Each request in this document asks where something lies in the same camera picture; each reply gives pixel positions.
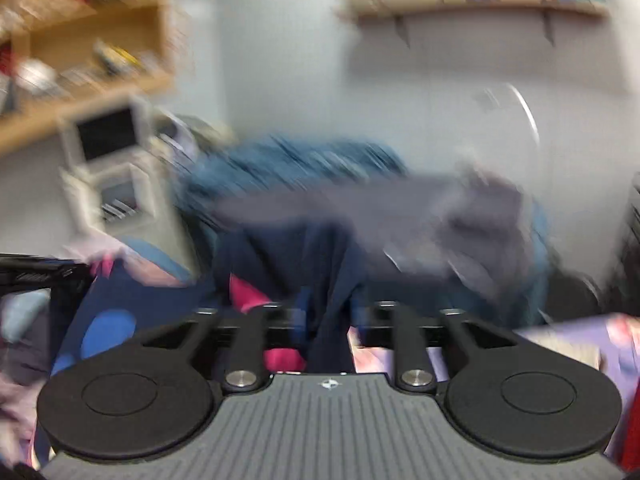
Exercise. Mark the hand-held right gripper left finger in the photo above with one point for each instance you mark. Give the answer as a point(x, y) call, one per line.
point(255, 332)

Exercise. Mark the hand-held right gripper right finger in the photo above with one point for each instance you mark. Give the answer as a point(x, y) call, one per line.
point(407, 340)

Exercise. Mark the navy cartoon print garment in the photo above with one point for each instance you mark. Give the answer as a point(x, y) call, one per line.
point(300, 260)

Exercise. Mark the pale pink cloth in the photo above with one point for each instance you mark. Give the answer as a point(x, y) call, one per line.
point(135, 260)

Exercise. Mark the grey cloth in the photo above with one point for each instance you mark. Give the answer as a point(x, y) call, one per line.
point(400, 210)

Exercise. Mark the white monitor device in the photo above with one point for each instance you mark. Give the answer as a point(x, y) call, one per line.
point(112, 160)

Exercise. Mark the purple floral bed sheet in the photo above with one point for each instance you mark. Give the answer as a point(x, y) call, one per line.
point(565, 345)

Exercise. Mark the red cloth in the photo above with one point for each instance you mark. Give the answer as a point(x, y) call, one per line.
point(631, 430)

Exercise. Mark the wooden shelf unit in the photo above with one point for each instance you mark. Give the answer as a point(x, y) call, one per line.
point(100, 25)

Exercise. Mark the wooden wall shelf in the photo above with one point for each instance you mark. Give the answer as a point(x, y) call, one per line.
point(475, 7)

